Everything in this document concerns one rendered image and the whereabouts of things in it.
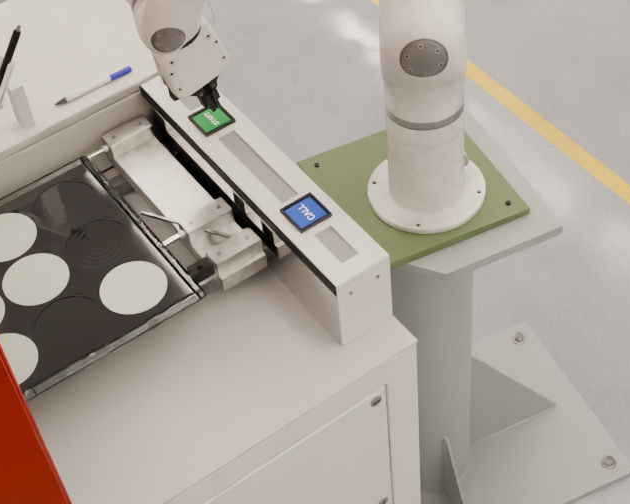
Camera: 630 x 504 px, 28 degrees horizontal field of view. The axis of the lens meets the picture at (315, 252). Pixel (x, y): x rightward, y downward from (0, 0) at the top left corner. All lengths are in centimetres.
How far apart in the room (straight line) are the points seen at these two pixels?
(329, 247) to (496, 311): 118
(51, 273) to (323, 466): 50
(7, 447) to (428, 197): 99
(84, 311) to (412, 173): 54
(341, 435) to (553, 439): 90
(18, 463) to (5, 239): 85
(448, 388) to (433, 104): 69
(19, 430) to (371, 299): 79
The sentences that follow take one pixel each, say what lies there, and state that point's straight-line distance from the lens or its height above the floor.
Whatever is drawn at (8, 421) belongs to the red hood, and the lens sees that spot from 113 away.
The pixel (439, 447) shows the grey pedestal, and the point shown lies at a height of 18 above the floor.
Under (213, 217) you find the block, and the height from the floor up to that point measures 91.
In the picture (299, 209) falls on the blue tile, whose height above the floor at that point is 96.
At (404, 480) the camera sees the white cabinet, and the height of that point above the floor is 45.
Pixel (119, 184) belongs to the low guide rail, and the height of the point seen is 85.
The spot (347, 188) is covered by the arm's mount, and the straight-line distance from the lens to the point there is 205.
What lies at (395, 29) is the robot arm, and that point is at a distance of 170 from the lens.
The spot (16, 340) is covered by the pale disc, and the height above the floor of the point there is 90.
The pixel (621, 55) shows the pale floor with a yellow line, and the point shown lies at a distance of 358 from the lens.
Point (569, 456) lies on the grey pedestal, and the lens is 271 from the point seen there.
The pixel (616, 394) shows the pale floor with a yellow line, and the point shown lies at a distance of 282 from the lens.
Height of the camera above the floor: 231
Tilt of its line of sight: 49 degrees down
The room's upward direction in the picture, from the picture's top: 7 degrees counter-clockwise
